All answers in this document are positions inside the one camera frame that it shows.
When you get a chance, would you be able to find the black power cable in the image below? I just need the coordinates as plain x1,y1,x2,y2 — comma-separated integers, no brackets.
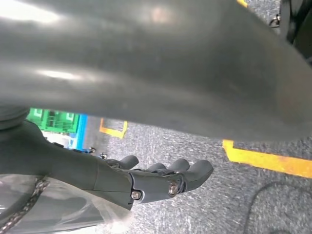
243,180,312,234

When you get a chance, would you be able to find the blue metal shelf rack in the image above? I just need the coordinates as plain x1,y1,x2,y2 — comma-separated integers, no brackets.
42,114,108,160

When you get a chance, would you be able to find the silver robot body shell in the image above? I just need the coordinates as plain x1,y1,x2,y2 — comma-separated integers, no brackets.
0,174,134,234

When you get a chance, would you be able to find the green plastic crate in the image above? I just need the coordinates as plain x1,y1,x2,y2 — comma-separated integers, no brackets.
26,108,81,134

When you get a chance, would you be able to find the black braided cable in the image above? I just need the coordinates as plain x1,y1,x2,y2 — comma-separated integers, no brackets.
0,176,51,234

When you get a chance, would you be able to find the yellow floor tape outline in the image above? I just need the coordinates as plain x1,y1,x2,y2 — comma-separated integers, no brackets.
99,117,128,140

